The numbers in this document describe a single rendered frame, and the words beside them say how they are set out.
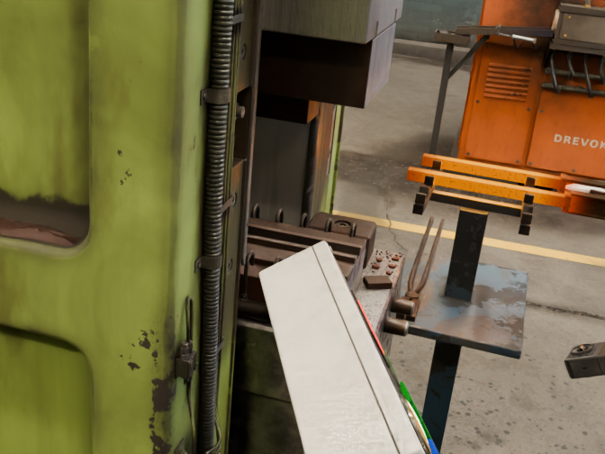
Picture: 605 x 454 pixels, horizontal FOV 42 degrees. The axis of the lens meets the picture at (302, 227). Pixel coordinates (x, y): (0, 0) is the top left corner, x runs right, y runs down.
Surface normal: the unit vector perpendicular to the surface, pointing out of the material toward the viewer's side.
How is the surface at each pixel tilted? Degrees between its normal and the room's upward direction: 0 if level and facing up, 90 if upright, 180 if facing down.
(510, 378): 0
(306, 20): 90
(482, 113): 90
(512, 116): 92
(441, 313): 0
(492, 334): 0
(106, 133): 89
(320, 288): 30
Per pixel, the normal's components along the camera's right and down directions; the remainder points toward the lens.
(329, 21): -0.26, 0.36
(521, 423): 0.09, -0.92
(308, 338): -0.41, -0.80
